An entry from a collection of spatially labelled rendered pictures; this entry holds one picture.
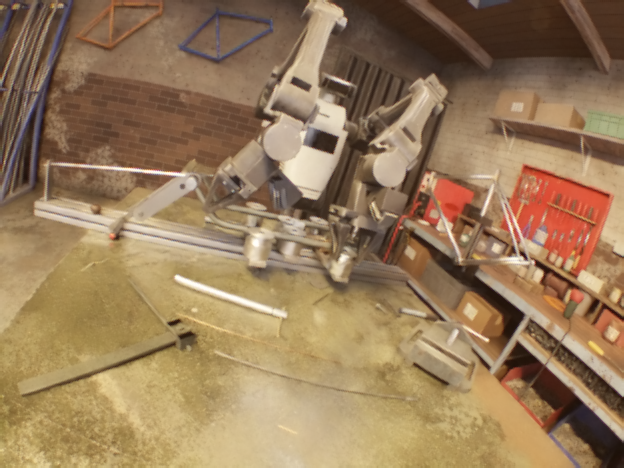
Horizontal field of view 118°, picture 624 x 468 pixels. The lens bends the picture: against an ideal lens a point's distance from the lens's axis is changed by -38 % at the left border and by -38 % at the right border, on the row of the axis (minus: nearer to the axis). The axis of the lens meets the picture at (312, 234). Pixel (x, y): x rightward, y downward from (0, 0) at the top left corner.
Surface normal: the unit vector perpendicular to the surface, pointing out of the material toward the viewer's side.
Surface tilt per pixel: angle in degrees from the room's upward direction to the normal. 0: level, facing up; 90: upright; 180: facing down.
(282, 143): 89
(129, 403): 0
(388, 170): 80
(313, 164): 90
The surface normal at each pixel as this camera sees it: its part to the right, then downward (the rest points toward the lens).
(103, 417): 0.31, -0.91
